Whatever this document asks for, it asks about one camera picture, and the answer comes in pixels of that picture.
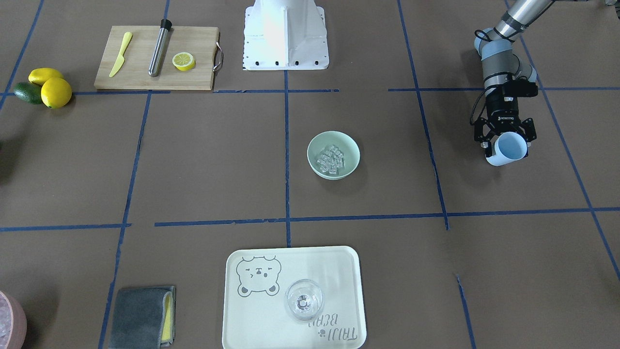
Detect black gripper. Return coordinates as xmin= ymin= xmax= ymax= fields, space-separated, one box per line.
xmin=474 ymin=80 xmax=539 ymax=159

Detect light blue plastic cup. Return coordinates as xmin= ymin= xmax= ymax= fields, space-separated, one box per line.
xmin=487 ymin=132 xmax=527 ymax=166

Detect green bowl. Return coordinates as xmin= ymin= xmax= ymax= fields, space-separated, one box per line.
xmin=306 ymin=130 xmax=361 ymax=180

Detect clear ice cubes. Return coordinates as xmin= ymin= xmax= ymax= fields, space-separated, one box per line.
xmin=315 ymin=145 xmax=344 ymax=176

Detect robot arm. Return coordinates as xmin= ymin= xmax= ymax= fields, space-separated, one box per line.
xmin=469 ymin=0 xmax=553 ymax=166

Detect pink bowl of ice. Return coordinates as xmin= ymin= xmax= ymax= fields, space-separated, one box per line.
xmin=0 ymin=291 xmax=27 ymax=349

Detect cream bear tray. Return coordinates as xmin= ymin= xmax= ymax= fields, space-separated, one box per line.
xmin=222 ymin=246 xmax=367 ymax=349

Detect lemon half slice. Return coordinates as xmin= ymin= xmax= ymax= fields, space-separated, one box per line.
xmin=172 ymin=52 xmax=196 ymax=71

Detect wooden cutting board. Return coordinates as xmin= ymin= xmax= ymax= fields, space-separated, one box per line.
xmin=93 ymin=26 xmax=224 ymax=92

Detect yellow plastic knife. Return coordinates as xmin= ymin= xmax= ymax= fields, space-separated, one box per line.
xmin=108 ymin=32 xmax=133 ymax=78

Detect grey folded cloth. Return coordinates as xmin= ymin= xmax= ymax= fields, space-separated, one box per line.
xmin=108 ymin=285 xmax=176 ymax=349

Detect yellow lemon front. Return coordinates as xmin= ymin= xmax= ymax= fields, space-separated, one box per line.
xmin=41 ymin=78 xmax=73 ymax=109

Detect yellow lemon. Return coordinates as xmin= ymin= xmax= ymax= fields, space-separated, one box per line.
xmin=28 ymin=67 xmax=64 ymax=86
xmin=41 ymin=78 xmax=73 ymax=109

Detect yellow lemon rear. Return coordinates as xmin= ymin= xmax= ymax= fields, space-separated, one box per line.
xmin=28 ymin=67 xmax=64 ymax=86

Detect green lime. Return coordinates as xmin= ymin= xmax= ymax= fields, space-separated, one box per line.
xmin=13 ymin=82 xmax=44 ymax=105

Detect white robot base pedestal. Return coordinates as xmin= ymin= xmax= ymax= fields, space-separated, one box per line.
xmin=242 ymin=0 xmax=330 ymax=71

